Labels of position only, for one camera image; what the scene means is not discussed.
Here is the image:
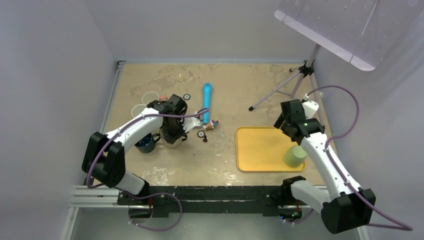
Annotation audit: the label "purple cable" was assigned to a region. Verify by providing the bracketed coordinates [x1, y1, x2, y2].
[284, 85, 414, 232]
[86, 107, 210, 232]

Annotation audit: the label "yellow plastic tray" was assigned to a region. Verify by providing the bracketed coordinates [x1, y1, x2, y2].
[235, 126, 306, 172]

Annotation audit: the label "pink ceramic mug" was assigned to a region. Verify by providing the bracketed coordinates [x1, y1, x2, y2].
[141, 91, 168, 105]

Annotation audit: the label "light green ceramic mug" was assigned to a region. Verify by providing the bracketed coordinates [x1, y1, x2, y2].
[283, 145, 307, 168]

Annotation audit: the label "translucent perforated panel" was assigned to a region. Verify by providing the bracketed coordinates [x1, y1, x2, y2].
[274, 0, 424, 72]

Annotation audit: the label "dark blue ceramic mug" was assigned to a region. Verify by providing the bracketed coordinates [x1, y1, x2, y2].
[134, 133, 161, 154]

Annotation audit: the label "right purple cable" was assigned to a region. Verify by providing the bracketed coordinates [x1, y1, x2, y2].
[284, 85, 414, 232]

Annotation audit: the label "blue toy microphone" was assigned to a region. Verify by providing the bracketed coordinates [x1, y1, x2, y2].
[202, 82, 212, 125]

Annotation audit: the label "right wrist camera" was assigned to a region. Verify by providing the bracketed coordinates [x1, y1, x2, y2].
[301, 94, 320, 119]

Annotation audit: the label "cream white ceramic mug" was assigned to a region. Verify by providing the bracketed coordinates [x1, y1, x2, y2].
[159, 128, 188, 149]

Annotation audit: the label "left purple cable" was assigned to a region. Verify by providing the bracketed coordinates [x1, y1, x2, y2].
[86, 107, 210, 232]

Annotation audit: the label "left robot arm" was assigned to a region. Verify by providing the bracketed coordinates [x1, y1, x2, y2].
[81, 94, 188, 205]

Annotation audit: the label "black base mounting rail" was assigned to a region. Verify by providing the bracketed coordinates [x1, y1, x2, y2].
[117, 185, 308, 218]

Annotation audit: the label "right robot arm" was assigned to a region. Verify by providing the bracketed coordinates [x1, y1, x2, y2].
[274, 99, 376, 234]

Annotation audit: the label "grey teal ceramic mug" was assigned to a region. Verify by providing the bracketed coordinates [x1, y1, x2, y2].
[130, 104, 147, 119]

